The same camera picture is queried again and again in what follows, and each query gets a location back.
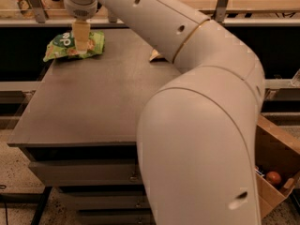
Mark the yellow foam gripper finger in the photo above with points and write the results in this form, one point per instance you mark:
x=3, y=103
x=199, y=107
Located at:
x=81, y=30

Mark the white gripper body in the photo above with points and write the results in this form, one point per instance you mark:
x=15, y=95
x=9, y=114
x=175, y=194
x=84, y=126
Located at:
x=82, y=10

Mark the green rice chip bag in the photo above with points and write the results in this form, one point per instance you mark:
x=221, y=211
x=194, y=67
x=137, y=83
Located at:
x=63, y=46

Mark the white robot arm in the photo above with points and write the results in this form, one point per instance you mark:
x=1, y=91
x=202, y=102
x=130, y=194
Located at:
x=196, y=134

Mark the brown white snack bag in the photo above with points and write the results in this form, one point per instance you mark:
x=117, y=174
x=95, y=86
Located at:
x=155, y=55

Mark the colourful package on shelf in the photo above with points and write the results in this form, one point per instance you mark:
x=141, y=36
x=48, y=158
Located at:
x=25, y=8

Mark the grey drawer cabinet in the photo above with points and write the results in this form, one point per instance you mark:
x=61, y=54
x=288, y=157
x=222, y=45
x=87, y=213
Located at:
x=79, y=130

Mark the blue packet in box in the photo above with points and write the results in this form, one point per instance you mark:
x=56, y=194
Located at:
x=259, y=171

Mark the cardboard box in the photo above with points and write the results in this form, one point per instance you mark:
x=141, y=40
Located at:
x=276, y=150

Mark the red apple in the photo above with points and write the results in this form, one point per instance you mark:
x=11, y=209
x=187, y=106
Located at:
x=273, y=178

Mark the grey metal shelf post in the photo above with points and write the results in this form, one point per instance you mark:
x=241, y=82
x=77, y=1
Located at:
x=220, y=11
x=38, y=10
x=111, y=17

